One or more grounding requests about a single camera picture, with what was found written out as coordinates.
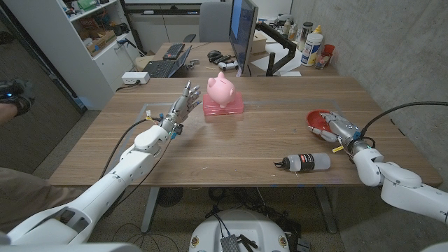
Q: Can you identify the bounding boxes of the clear black-capped squeeze bottle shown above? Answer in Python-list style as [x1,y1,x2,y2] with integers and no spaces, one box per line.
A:
[274,153,332,173]

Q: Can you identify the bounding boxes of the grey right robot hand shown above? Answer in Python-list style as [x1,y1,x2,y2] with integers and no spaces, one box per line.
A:
[307,111,365,151]

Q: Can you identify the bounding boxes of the person's brown trouser leg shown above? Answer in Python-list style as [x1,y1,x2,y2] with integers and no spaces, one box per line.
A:
[0,167,92,234]

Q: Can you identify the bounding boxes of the small beige cardboard box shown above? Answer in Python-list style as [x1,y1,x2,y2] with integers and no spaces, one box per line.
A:
[251,30,269,55]

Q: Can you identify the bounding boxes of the pink plastic piggy bank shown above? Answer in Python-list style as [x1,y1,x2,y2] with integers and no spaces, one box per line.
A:
[206,71,237,109]

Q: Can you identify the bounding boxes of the white power strip box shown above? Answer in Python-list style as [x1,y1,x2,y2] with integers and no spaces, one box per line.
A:
[121,71,151,85]

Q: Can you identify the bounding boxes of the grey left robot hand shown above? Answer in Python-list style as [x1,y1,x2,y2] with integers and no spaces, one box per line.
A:
[160,80,202,136]

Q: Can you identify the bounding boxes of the grey table leg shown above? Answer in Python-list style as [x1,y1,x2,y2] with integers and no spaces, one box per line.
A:
[140,187,160,234]
[314,186,337,235]

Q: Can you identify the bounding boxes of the person's forearm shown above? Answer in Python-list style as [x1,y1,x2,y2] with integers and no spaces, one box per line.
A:
[0,103,18,126]

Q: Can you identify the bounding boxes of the red plastic cup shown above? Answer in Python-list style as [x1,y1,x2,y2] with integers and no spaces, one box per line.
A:
[322,43,335,64]

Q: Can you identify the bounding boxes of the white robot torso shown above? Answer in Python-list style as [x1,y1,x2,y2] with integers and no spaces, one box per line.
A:
[188,209,291,252]

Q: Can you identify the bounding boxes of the dark-lidded tall jar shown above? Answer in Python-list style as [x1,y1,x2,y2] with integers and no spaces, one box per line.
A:
[297,22,314,52]

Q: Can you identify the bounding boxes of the white shelf cabinet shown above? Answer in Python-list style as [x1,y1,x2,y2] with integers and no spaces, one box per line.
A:
[3,0,141,111]

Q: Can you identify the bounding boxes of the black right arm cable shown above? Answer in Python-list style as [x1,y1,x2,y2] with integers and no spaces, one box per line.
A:
[360,101,448,138]

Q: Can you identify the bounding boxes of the white paper sheets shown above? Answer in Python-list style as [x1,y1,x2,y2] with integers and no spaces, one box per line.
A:
[251,43,302,77]

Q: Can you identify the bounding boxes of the black keyboard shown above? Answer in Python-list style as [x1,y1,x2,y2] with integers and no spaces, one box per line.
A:
[162,43,186,61]

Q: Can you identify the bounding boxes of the grey office chair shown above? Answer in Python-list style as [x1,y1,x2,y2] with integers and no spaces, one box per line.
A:
[182,1,232,43]

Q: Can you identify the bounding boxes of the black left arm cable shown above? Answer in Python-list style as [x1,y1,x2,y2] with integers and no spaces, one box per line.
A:
[99,118,164,179]

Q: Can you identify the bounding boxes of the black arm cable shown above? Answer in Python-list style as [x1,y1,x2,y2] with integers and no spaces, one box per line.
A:
[360,101,448,138]
[99,118,164,179]

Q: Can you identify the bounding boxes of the brown cardboard box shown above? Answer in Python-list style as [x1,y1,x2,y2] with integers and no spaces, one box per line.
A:
[85,29,118,57]

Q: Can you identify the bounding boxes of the red bowl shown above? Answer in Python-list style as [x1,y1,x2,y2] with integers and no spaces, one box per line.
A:
[306,109,333,134]

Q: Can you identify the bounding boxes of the black handheld controller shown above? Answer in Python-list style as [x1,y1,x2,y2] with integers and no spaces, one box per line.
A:
[0,79,35,117]

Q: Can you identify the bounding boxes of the black computer monitor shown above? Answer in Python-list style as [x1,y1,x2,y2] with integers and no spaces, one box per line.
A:
[228,0,259,74]

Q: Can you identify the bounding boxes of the white plastic jug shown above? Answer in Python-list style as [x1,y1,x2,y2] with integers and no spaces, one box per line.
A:
[300,32,323,67]

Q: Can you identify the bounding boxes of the dark open laptop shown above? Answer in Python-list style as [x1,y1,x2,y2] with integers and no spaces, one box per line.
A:
[142,44,193,78]

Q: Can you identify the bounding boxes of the wooden back desk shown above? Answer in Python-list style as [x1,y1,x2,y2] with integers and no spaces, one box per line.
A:
[150,41,340,78]

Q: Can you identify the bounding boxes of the pink translucent plastic box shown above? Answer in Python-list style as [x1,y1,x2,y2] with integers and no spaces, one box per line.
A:
[202,91,245,116]

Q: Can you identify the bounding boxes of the white game controller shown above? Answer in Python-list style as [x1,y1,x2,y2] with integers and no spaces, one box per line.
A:
[218,60,239,72]

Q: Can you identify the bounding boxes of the black floor fan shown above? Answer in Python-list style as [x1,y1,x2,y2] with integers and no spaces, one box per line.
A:
[156,187,185,208]

